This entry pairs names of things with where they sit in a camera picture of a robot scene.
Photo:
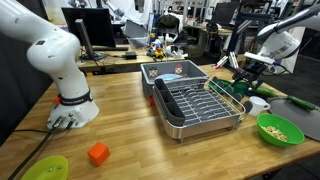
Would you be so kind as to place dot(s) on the wooden background desk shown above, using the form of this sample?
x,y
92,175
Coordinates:
x,y
113,60

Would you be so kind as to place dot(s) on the gray round tray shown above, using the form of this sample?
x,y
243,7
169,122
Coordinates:
x,y
306,120

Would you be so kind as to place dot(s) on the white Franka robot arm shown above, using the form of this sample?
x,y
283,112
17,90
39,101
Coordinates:
x,y
283,40
63,66

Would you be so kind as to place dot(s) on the aluminum rail clamp stand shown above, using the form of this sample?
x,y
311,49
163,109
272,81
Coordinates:
x,y
230,61

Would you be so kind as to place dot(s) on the lime green bowl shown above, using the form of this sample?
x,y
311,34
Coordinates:
x,y
43,170

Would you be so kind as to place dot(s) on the orange cube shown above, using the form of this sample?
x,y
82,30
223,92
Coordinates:
x,y
98,154

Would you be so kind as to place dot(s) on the gray dish rack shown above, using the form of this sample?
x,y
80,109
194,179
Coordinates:
x,y
200,106

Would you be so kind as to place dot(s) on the green cucumber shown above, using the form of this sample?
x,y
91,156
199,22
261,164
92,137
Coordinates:
x,y
266,91
301,102

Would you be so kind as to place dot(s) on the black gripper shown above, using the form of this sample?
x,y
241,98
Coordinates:
x,y
251,73

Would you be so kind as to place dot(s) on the light blue dish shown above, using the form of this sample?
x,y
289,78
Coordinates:
x,y
168,77

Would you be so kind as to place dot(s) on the black computer monitor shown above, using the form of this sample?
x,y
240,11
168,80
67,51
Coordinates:
x,y
96,26

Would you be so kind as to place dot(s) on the clear plastic storage bin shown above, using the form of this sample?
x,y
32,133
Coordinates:
x,y
136,33

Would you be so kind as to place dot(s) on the white mug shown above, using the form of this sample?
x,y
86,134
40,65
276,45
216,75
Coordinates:
x,y
256,106

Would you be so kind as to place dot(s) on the gray plastic bin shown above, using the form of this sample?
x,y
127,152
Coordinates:
x,y
196,71

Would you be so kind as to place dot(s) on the pile of tan nuts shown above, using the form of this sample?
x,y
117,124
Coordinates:
x,y
275,133

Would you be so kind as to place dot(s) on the black power adapter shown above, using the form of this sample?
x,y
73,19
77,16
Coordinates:
x,y
130,55

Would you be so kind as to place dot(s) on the bright green plastic bowl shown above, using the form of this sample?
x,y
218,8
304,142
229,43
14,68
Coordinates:
x,y
293,133

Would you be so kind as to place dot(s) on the dark green plate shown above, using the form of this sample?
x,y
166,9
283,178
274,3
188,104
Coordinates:
x,y
221,85

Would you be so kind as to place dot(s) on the dark green cup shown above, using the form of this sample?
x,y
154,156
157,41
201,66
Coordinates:
x,y
240,88

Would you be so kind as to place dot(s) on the white black headset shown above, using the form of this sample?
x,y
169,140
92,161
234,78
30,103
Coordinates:
x,y
175,50

